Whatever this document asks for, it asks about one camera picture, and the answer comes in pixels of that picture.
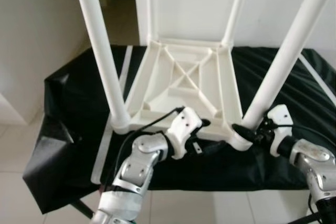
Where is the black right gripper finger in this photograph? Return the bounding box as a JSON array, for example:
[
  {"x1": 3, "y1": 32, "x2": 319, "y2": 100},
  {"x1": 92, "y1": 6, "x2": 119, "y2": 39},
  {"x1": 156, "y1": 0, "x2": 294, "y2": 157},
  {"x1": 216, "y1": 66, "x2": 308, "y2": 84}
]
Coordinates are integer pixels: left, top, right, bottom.
[{"x1": 232, "y1": 124, "x2": 261, "y2": 142}]

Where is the white plastic table top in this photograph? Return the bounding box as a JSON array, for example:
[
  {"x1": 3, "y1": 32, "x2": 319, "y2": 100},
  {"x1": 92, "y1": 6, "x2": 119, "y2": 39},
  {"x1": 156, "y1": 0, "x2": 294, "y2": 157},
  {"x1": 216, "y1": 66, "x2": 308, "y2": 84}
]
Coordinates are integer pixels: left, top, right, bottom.
[{"x1": 109, "y1": 38, "x2": 259, "y2": 152}]

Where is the white plastic table leg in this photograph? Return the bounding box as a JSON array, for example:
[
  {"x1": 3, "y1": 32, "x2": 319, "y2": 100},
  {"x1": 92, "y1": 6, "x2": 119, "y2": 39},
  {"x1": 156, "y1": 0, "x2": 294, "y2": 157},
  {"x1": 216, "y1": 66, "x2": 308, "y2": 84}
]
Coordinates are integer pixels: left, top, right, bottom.
[
  {"x1": 145, "y1": 0, "x2": 161, "y2": 45},
  {"x1": 221, "y1": 0, "x2": 252, "y2": 48},
  {"x1": 70, "y1": 0, "x2": 131, "y2": 134},
  {"x1": 240, "y1": 0, "x2": 336, "y2": 131}
]

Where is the black tablecloth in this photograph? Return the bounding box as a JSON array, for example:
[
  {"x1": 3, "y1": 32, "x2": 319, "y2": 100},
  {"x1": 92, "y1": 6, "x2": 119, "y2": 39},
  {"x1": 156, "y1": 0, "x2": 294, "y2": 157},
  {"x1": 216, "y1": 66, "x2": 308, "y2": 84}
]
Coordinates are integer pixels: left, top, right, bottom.
[{"x1": 23, "y1": 46, "x2": 336, "y2": 215}]

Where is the white fabric strip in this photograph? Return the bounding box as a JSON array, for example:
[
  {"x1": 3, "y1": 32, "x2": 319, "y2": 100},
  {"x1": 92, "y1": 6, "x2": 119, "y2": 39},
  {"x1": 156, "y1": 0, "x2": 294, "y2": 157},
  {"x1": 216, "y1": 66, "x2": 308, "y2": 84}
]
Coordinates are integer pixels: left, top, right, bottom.
[
  {"x1": 298, "y1": 50, "x2": 336, "y2": 105},
  {"x1": 90, "y1": 45, "x2": 133, "y2": 185}
]

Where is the black metal stand leg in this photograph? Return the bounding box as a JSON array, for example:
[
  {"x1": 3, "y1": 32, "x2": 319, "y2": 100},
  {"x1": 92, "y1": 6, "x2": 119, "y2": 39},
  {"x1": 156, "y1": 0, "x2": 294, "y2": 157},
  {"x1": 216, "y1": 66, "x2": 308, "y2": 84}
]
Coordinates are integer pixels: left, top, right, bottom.
[{"x1": 72, "y1": 200, "x2": 96, "y2": 220}]

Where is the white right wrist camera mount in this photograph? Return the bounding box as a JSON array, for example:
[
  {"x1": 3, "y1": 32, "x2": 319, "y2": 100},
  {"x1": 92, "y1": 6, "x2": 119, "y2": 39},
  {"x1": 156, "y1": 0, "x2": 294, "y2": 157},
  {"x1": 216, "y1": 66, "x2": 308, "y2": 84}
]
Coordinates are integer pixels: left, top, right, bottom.
[{"x1": 266, "y1": 104, "x2": 292, "y2": 157}]

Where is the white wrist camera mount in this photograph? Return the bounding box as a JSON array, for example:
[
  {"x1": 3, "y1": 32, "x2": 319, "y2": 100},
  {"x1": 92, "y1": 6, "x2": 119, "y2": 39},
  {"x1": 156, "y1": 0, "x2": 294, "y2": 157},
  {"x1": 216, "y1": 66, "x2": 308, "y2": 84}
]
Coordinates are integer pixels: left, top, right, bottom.
[
  {"x1": 266, "y1": 104, "x2": 292, "y2": 157},
  {"x1": 166, "y1": 107, "x2": 205, "y2": 160}
]

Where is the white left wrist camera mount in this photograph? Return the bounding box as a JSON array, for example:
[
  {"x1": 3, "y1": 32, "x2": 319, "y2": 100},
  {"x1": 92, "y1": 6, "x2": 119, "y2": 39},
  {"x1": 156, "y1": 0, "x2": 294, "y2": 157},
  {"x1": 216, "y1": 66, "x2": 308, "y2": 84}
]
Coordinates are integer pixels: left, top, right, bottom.
[{"x1": 166, "y1": 107, "x2": 205, "y2": 160}]

